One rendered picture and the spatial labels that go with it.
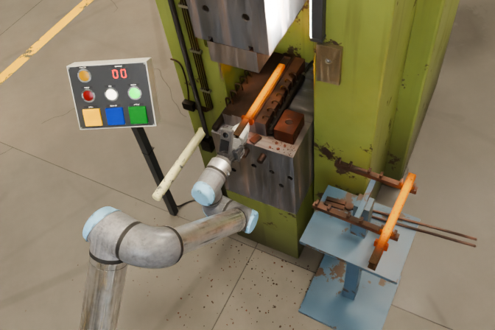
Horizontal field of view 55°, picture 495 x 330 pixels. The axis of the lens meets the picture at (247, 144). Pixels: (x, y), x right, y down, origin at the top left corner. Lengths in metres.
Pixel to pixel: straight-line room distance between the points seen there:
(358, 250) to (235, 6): 1.04
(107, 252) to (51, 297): 1.57
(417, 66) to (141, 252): 1.46
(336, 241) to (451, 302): 0.90
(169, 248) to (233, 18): 0.76
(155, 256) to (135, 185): 1.81
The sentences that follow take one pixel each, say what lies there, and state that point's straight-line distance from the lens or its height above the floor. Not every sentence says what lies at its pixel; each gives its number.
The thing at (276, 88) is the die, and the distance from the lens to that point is 2.07.
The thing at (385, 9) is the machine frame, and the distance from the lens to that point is 1.56.
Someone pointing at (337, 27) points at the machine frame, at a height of 1.43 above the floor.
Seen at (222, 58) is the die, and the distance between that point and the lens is 1.77.
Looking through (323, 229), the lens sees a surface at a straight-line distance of 2.01.
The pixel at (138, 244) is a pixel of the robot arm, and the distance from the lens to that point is 1.33.
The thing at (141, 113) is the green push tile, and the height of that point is 1.02.
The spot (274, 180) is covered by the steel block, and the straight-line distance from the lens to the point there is 2.11.
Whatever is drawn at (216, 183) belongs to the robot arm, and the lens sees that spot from 1.77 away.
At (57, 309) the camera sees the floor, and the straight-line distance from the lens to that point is 2.91.
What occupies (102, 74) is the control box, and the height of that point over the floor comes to 1.16.
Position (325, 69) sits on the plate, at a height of 1.25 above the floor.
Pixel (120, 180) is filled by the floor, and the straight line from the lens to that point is 3.20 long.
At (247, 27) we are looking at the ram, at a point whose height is 1.46.
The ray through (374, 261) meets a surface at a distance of 1.65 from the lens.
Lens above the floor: 2.44
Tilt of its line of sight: 50 degrees down
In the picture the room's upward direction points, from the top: 10 degrees counter-clockwise
